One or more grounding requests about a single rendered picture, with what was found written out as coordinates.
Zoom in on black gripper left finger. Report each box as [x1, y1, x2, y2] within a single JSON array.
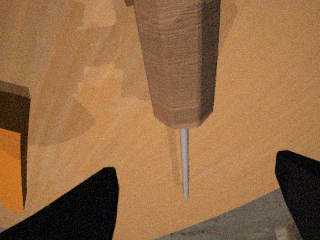
[[0, 167, 119, 240]]

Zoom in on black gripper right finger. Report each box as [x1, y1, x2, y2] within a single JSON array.
[[275, 151, 320, 240]]

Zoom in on orange-brown long flat bar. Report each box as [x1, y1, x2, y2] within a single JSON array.
[[0, 91, 31, 212]]

